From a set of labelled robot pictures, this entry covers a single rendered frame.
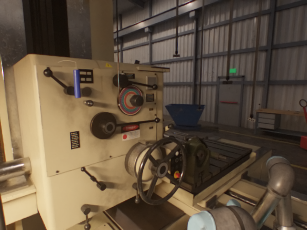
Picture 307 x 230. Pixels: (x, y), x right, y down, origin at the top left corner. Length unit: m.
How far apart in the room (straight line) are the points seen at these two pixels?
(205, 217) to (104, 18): 1.65
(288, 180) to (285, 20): 7.75
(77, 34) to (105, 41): 0.24
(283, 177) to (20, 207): 1.40
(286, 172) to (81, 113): 1.05
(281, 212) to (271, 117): 6.25
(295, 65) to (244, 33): 2.33
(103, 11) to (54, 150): 1.30
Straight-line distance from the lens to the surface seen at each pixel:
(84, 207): 1.10
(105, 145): 1.05
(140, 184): 0.95
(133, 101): 1.01
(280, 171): 1.16
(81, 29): 1.72
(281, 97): 8.27
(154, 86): 1.13
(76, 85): 0.87
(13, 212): 1.35
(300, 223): 2.02
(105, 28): 1.83
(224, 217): 0.69
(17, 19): 1.61
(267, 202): 1.19
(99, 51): 1.75
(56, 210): 1.08
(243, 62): 8.75
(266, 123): 7.57
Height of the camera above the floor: 1.76
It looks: 9 degrees down
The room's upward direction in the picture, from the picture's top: straight up
